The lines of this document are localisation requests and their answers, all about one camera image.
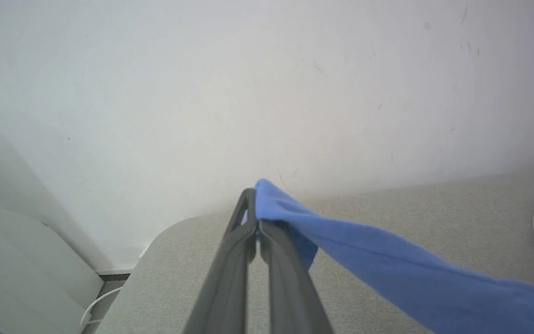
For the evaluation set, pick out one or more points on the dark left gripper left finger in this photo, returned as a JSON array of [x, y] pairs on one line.
[[230, 287]]

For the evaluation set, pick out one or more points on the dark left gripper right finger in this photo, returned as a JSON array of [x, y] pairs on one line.
[[290, 301]]

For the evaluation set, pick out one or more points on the blue and white shirt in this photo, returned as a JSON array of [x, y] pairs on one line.
[[387, 260]]

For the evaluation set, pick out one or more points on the grey fabric sofa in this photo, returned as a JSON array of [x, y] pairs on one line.
[[434, 208]]

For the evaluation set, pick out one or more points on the white cabinet panel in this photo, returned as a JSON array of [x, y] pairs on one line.
[[26, 278]]

